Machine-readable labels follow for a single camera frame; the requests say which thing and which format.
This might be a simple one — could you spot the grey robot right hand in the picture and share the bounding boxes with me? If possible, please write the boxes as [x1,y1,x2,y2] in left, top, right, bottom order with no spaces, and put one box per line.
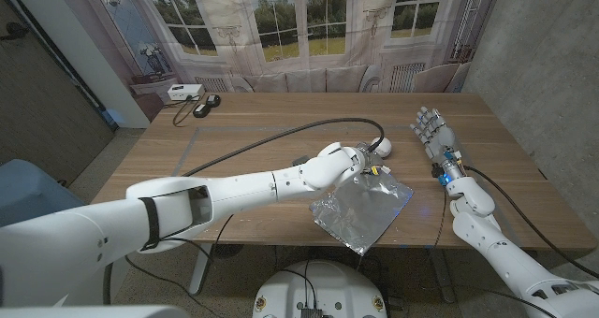
[410,106,463,166]

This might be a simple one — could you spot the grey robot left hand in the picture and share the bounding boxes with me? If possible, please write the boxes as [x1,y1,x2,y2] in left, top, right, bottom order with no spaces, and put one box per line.
[354,141,387,177]

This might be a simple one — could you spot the white ball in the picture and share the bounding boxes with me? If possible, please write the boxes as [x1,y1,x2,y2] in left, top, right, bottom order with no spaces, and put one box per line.
[371,137,393,159]

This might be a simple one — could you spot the aluminum foil sheet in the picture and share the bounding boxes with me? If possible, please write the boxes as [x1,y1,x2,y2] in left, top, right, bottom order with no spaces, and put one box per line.
[308,167,416,257]

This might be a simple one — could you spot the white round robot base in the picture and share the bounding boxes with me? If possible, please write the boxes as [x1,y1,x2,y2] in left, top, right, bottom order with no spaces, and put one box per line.
[252,260,388,318]

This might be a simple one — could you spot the metal table leg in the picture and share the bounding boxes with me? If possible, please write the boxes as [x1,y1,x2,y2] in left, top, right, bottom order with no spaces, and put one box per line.
[428,248,458,304]
[189,242,214,296]

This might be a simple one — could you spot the printed window backdrop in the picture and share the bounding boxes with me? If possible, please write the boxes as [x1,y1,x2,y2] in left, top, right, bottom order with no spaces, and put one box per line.
[51,0,504,121]

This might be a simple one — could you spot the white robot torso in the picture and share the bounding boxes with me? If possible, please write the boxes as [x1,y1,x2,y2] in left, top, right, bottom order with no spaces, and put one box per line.
[0,305,191,318]

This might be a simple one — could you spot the blue chair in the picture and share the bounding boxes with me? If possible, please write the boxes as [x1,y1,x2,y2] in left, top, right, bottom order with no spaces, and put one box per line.
[0,158,88,228]

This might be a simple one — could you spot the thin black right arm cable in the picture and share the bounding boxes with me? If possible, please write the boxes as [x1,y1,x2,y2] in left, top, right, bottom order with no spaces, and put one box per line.
[423,186,565,318]

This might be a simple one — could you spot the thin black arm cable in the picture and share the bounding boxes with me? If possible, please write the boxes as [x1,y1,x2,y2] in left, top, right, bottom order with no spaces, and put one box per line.
[124,213,235,318]
[423,186,565,318]

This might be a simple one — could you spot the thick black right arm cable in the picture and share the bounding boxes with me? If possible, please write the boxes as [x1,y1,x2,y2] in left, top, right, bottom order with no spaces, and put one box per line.
[462,165,599,280]

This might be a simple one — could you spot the thin black base cable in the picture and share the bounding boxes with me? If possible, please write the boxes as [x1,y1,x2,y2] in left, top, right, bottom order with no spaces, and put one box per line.
[279,260,319,310]

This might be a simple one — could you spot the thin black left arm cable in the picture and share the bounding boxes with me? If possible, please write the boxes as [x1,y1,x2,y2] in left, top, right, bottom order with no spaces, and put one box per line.
[124,213,235,318]

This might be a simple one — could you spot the black power strip cable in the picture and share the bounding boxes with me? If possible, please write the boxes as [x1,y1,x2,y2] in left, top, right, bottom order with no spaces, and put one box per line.
[161,95,200,127]

